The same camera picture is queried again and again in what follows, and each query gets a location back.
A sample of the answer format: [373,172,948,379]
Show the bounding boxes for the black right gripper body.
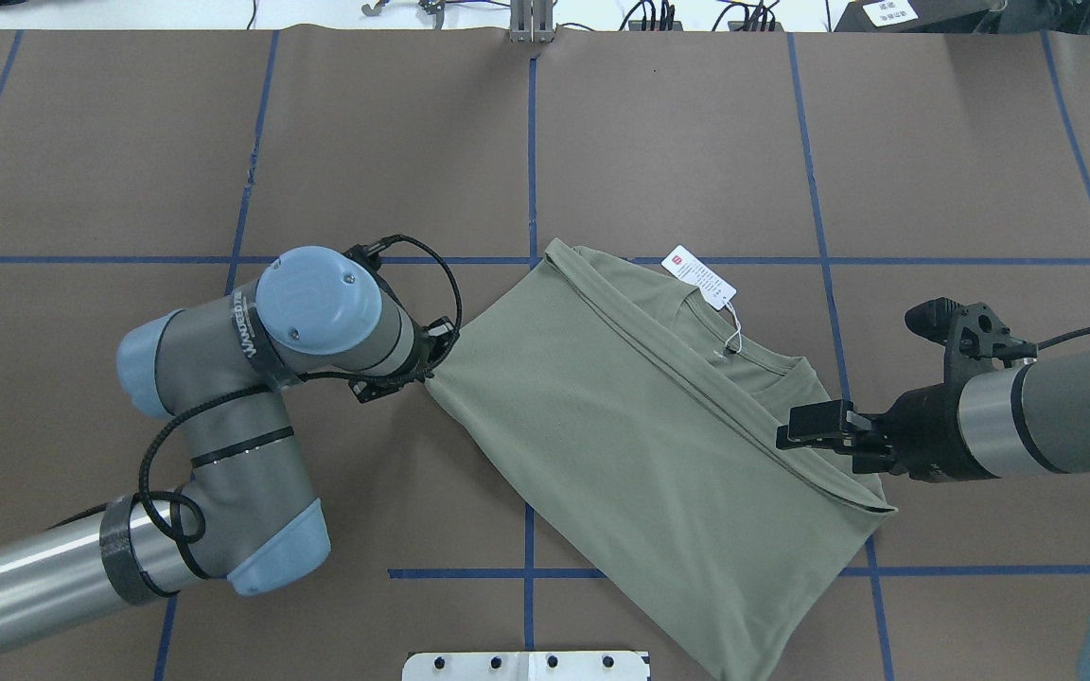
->
[851,384,966,482]

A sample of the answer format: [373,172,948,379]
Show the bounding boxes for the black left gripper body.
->
[351,323,460,404]

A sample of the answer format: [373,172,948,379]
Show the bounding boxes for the olive green long-sleeve shirt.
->
[427,240,894,680]

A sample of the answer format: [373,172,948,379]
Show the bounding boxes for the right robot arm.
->
[776,352,1090,483]

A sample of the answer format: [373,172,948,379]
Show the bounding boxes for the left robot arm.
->
[0,236,463,654]

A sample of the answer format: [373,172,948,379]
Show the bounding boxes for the white paper hang tag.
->
[661,244,744,354]

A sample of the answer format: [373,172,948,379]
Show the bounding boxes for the black box with label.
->
[832,1,1003,33]

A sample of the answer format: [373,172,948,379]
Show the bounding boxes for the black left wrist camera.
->
[343,238,391,277]

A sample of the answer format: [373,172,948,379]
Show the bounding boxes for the white metal base plate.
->
[401,650,653,680]

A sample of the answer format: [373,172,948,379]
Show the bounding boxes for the grey aluminium frame post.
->
[506,0,556,44]

